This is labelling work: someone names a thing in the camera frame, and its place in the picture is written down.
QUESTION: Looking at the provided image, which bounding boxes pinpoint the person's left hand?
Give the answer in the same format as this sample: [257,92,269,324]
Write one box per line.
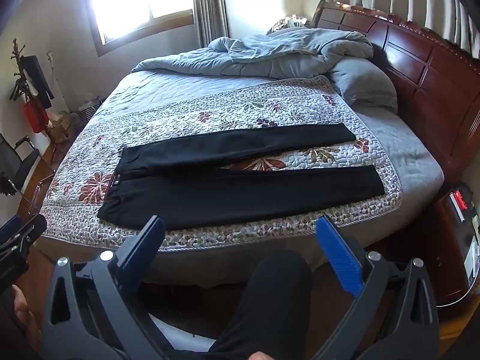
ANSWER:
[11,285,40,349]

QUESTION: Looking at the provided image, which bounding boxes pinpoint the grey-blue duvet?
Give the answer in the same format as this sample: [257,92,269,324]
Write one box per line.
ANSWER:
[131,28,376,81]

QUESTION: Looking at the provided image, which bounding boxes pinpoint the grey pillow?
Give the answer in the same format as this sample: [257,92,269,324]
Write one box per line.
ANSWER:
[329,58,399,115]

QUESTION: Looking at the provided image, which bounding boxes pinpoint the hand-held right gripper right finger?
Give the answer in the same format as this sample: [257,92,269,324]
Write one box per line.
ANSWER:
[311,215,439,360]

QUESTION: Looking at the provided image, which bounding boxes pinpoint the floral patterned pillow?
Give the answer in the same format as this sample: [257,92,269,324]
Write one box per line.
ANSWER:
[268,15,312,35]

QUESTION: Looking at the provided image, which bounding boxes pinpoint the black pants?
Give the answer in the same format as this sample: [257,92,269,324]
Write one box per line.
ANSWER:
[97,122,386,230]

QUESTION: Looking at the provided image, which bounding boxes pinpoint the grey striped curtain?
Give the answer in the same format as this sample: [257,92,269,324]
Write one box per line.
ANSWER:
[189,0,230,47]

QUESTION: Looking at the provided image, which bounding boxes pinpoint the wicker basket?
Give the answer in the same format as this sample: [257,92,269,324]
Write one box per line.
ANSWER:
[77,99,104,124]

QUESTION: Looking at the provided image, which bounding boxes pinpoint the wooden nightstand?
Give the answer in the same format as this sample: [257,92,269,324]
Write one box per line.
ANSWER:
[431,191,480,308]

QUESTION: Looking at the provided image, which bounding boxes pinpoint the person's leg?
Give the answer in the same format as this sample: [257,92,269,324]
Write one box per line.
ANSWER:
[202,249,314,360]

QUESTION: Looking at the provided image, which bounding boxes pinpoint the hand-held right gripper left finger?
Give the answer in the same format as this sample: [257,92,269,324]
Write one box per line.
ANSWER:
[40,215,167,360]

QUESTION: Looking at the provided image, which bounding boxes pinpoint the floral quilted bedspread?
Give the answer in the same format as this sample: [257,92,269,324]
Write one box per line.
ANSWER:
[39,75,404,252]

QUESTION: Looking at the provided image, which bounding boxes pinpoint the black and red device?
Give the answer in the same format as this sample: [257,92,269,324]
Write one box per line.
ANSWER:
[448,183,477,222]

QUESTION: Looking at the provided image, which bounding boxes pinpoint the cardboard box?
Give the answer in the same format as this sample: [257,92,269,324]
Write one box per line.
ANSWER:
[47,110,76,139]

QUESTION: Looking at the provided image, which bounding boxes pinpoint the wooden coat rack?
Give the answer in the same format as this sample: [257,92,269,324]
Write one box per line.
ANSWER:
[9,37,72,154]

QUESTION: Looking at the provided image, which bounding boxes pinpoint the grey bed sheet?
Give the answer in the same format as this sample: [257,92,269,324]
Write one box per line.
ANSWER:
[99,68,446,233]

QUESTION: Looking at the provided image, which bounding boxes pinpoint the dark wooden bed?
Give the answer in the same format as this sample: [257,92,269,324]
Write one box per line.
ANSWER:
[35,0,480,289]

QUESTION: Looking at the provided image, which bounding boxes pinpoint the red bag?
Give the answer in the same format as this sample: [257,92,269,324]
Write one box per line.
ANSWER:
[22,95,49,134]

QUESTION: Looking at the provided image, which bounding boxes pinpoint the black mesh chair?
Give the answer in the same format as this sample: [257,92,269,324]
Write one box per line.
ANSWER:
[0,133,57,211]

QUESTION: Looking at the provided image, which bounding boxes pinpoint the black hanging garment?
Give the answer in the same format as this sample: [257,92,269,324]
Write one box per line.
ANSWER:
[20,55,55,109]

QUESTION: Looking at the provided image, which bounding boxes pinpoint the white device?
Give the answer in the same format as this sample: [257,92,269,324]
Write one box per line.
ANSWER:
[465,229,480,274]

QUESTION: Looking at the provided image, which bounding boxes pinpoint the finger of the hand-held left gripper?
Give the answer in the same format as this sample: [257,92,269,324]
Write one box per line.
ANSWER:
[0,214,47,267]

